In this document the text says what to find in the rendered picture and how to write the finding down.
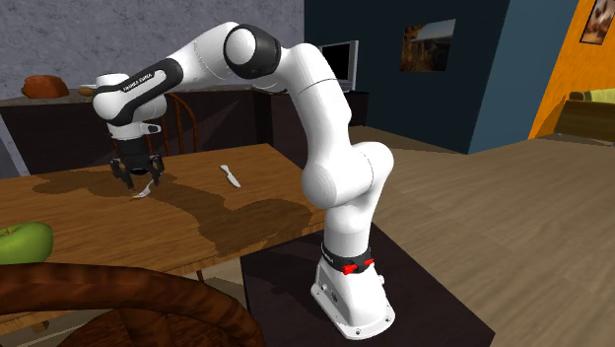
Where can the brown bread loaf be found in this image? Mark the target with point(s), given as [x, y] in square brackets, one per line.
[44, 87]

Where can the silver knife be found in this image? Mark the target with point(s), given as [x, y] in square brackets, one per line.
[230, 176]

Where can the silver fork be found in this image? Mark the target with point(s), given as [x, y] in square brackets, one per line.
[142, 192]

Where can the green apple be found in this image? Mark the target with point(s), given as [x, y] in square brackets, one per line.
[23, 242]

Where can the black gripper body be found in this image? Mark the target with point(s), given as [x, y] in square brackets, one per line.
[135, 154]

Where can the yellow-green sofa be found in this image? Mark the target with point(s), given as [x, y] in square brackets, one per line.
[588, 115]

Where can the brown framed wall picture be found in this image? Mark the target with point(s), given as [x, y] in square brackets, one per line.
[598, 20]

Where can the brown wooden chair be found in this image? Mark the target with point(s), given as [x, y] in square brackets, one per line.
[144, 307]
[180, 122]

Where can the landscape wall picture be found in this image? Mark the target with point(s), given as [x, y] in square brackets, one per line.
[427, 45]

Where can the grey television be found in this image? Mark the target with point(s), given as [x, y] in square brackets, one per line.
[344, 61]

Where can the dark robot stand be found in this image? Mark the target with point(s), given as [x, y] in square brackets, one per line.
[365, 298]

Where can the brown wooden table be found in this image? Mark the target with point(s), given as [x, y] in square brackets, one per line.
[158, 221]

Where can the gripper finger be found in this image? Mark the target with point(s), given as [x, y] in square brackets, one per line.
[122, 172]
[156, 169]

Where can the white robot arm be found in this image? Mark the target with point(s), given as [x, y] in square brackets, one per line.
[331, 158]

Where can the dark kitchen counter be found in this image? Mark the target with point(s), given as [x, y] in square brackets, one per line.
[62, 130]

